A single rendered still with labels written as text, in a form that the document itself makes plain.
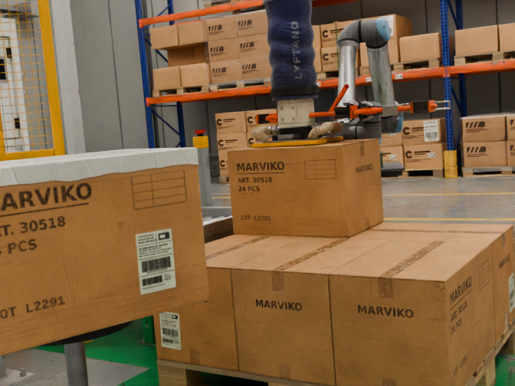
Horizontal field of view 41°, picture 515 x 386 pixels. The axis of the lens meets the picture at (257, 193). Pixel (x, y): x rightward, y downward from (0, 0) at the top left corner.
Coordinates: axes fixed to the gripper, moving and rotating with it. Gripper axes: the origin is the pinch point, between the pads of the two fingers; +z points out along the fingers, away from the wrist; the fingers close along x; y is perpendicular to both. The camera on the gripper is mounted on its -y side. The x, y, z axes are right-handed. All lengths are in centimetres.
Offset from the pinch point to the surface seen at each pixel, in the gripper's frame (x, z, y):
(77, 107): 23, -176, 338
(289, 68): 21.6, 9.7, 24.4
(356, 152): -17.5, 6.9, -4.3
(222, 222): -48, 16, 63
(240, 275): -56, 80, 15
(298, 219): -46, 19, 20
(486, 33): 93, -718, 82
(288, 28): 39.1, 9.7, 23.3
